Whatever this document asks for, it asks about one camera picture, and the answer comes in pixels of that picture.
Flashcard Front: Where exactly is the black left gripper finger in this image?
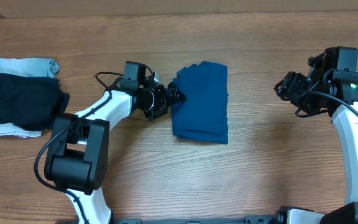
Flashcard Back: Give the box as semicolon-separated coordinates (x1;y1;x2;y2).
166;93;186;107
167;82;185;100

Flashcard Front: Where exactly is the teal blue shirt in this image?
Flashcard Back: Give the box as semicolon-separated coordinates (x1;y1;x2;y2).
172;61;228;144

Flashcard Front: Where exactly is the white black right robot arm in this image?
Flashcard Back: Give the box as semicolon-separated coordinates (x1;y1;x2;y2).
268;46;358;224

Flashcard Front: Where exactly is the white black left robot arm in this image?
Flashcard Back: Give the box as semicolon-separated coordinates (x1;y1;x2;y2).
34;61;186;223

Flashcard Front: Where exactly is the light grey folded towel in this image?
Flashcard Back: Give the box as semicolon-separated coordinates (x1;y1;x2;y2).
0;58;60;138

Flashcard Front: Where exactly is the folded black garment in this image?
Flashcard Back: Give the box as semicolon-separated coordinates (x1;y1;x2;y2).
0;73;70;131

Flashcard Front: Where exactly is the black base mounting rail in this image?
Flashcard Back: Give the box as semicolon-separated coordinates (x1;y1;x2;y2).
113;215;273;224

